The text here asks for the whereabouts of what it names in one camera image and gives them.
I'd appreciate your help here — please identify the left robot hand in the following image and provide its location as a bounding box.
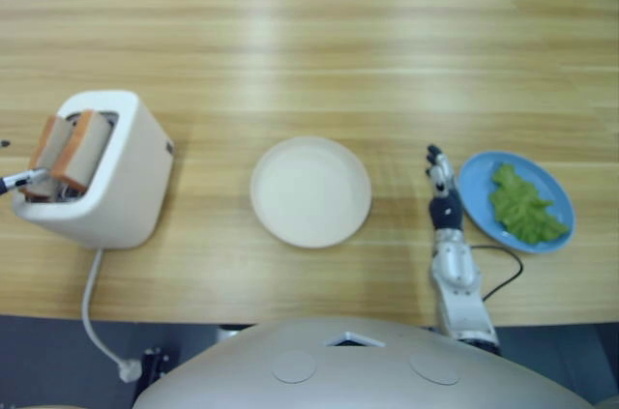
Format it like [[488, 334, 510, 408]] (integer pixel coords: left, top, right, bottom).
[[0, 138, 50, 195]]

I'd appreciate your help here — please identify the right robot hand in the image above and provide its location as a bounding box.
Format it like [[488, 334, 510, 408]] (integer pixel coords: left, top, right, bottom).
[[424, 143, 466, 232]]

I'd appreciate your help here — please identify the bread slice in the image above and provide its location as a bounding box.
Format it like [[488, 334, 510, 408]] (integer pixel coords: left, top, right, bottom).
[[18, 114, 74, 202], [49, 109, 109, 193]]

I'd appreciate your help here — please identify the blue round plate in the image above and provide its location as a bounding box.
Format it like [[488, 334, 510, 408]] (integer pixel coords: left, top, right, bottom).
[[457, 150, 577, 255]]

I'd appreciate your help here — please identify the green lettuce leaf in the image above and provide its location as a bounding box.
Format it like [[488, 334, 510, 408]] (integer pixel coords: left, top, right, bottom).
[[487, 161, 571, 243]]

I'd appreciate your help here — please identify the cream toaster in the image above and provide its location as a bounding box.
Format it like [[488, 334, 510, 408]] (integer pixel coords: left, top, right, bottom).
[[11, 89, 176, 251]]

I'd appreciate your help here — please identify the cream round plate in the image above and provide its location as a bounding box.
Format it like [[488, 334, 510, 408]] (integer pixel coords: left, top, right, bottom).
[[249, 135, 374, 250]]

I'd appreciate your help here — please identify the robot body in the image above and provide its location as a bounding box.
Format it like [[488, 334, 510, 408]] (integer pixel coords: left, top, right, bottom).
[[132, 315, 594, 409]]

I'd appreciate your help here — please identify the black cable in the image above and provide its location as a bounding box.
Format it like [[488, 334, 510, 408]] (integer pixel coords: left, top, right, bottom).
[[468, 245, 525, 305]]

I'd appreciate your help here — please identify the white cord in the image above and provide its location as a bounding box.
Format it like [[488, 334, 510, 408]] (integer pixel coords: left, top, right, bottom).
[[80, 248, 144, 384]]

